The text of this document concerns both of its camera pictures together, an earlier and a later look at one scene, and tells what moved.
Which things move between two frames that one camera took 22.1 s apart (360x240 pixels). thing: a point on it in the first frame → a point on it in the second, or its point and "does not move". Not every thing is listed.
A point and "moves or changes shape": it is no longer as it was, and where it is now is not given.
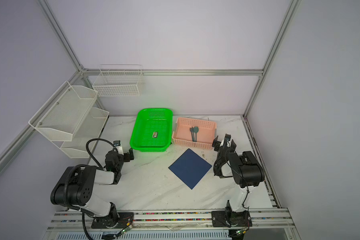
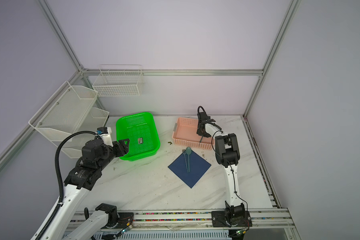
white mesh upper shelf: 63,115 does not move
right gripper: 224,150 → 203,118
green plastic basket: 152,130 moves or changes shape
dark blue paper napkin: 190,167 does not move
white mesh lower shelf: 88,131 does not move
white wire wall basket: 118,80 does not move
